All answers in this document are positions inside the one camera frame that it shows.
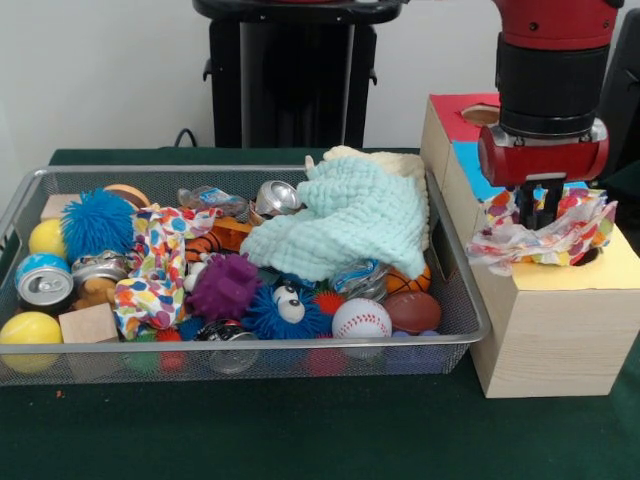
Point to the blue fuzzy toy with eyes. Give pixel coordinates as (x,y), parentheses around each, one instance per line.
(270,320)

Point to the cream waffle cloth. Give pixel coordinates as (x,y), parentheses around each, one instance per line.
(400,162)

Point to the dark green tablecloth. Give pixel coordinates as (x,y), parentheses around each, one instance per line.
(625,185)
(300,435)

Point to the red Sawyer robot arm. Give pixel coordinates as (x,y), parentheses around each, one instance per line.
(550,85)

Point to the blue spiky pom ball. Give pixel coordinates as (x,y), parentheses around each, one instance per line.
(97,225)

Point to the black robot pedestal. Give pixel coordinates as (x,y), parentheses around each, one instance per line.
(300,75)

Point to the mint waffle cloth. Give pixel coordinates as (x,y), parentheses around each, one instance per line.
(340,225)

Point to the colourful dotted cloth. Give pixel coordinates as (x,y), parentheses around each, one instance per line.
(575,235)
(155,270)

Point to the yellow ball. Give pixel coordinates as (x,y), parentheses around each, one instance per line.
(30,327)

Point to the brown toy football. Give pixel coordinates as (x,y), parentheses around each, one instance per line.
(415,310)

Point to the white toy baseball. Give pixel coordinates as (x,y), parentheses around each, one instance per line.
(362,318)

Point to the wooden box with three holes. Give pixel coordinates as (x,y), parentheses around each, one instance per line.
(550,340)

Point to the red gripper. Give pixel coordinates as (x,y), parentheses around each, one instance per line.
(545,162)

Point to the purple spiky toy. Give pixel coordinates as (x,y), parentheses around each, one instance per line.
(225,290)

